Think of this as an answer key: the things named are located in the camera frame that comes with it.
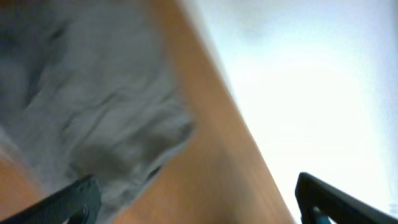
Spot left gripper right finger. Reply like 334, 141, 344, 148
295, 172, 397, 224

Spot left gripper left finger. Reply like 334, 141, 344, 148
1, 175, 101, 224

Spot grey shorts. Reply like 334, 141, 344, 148
1, 1, 193, 223

